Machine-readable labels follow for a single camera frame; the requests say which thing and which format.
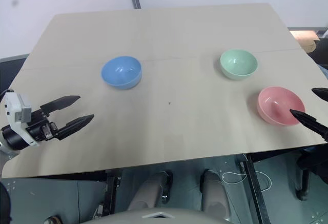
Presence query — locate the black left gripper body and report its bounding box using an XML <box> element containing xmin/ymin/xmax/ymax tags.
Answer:
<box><xmin>25</xmin><ymin>108</ymin><xmax>62</xmax><ymax>142</ymax></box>

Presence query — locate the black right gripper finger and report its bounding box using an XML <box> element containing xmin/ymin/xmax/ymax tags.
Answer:
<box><xmin>311</xmin><ymin>87</ymin><xmax>328</xmax><ymax>101</ymax></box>
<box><xmin>289</xmin><ymin>108</ymin><xmax>328</xmax><ymax>143</ymax></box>

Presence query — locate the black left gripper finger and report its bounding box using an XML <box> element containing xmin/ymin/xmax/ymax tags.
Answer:
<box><xmin>39</xmin><ymin>95</ymin><xmax>81</xmax><ymax>117</ymax></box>
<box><xmin>55</xmin><ymin>114</ymin><xmax>95</xmax><ymax>141</ymax></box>

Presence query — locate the pink red bowl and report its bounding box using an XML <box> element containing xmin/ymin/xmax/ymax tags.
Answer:
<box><xmin>257</xmin><ymin>86</ymin><xmax>306</xmax><ymax>127</ymax></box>

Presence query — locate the dark bulky object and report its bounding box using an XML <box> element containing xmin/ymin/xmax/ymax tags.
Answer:
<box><xmin>307</xmin><ymin>38</ymin><xmax>328</xmax><ymax>67</ymax></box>

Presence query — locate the light wooden board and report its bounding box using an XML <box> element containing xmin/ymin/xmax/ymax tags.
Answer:
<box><xmin>292</xmin><ymin>30</ymin><xmax>321</xmax><ymax>53</ymax></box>

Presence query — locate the dark grey furniture panel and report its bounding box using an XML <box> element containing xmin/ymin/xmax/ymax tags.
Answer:
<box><xmin>0</xmin><ymin>53</ymin><xmax>30</xmax><ymax>97</ymax></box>

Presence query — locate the blue bowl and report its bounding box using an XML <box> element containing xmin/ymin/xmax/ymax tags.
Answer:
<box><xmin>100</xmin><ymin>55</ymin><xmax>143</xmax><ymax>90</ymax></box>

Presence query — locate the green bowl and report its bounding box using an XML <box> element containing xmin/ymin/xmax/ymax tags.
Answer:
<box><xmin>219</xmin><ymin>48</ymin><xmax>258</xmax><ymax>80</ymax></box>

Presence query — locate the grey left robot leg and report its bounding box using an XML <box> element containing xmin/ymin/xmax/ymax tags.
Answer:
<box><xmin>127</xmin><ymin>170</ymin><xmax>174</xmax><ymax>212</ymax></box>

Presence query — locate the grey robot leg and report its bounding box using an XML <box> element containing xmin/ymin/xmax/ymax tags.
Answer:
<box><xmin>127</xmin><ymin>170</ymin><xmax>174</xmax><ymax>212</ymax></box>
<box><xmin>199</xmin><ymin>169</ymin><xmax>232</xmax><ymax>216</ymax></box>

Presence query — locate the grey right robot leg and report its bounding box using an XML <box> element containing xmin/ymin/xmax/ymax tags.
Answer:
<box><xmin>199</xmin><ymin>169</ymin><xmax>232</xmax><ymax>216</ymax></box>

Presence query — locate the grey robot torso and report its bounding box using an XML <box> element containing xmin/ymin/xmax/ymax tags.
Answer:
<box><xmin>88</xmin><ymin>207</ymin><xmax>231</xmax><ymax>224</ymax></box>

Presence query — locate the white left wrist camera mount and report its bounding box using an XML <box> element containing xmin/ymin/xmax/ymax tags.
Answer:
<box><xmin>4</xmin><ymin>92</ymin><xmax>40</xmax><ymax>147</ymax></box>

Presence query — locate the black table frame bar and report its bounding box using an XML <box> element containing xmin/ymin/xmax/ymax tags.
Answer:
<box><xmin>102</xmin><ymin>170</ymin><xmax>121</xmax><ymax>217</ymax></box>
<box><xmin>240</xmin><ymin>154</ymin><xmax>270</xmax><ymax>224</ymax></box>

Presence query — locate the white floor cable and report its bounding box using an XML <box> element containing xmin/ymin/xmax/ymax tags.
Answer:
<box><xmin>221</xmin><ymin>171</ymin><xmax>272</xmax><ymax>192</ymax></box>

